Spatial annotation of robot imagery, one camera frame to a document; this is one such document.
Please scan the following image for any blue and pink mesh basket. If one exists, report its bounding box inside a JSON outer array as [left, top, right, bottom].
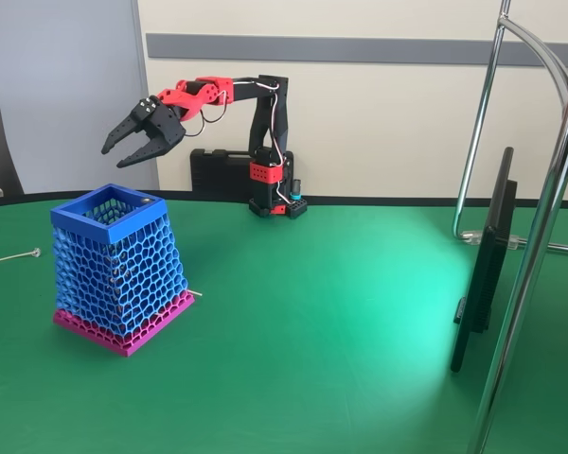
[[49, 183, 197, 358]]

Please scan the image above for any black plastic tool case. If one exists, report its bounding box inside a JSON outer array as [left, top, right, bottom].
[[189, 148, 296, 194]]

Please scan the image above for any black chair back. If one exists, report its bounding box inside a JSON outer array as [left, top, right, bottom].
[[0, 86, 26, 198]]

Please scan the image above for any clear plastic foot piece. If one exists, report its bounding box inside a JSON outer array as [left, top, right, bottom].
[[459, 229, 527, 251]]

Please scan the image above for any black flat monitor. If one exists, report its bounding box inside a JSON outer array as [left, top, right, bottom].
[[449, 146, 520, 375]]

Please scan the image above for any grey wall rail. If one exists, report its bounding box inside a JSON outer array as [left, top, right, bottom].
[[145, 32, 568, 68]]

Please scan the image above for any chrome tube frame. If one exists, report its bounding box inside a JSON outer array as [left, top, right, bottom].
[[452, 0, 568, 257]]

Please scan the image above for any chrome metal frame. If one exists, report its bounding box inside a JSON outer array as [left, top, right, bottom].
[[466, 46, 568, 454]]

